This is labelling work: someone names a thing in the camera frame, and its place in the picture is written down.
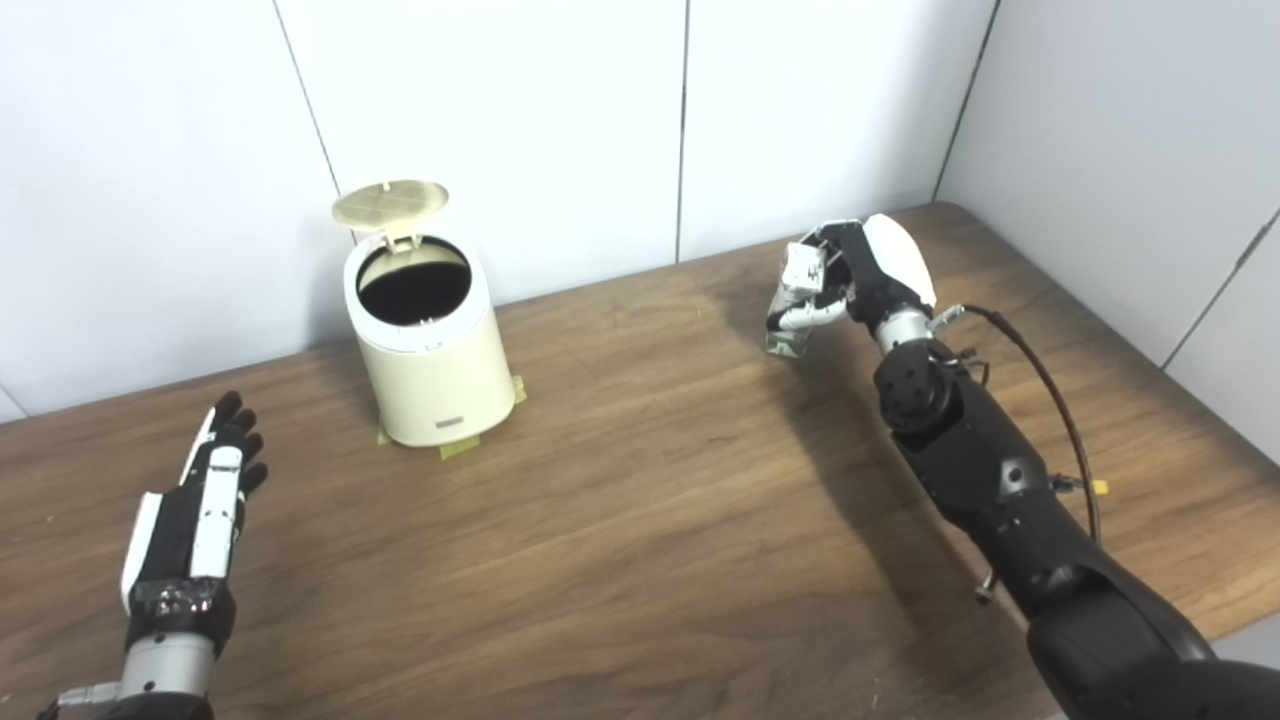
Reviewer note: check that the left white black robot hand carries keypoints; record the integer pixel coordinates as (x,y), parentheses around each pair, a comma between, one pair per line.
(190,540)

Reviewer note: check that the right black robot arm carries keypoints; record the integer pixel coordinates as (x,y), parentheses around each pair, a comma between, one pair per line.
(1000,470)

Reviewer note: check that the cream-colored round bin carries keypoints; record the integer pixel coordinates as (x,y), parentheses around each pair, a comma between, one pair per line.
(440,390)

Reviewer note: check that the cream round bin lid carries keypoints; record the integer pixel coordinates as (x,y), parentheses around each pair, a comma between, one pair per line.
(390,200)

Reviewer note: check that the white green milk carton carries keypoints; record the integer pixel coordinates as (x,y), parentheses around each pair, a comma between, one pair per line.
(803,272)

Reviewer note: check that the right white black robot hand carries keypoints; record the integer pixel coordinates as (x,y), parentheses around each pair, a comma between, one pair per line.
(885,265)

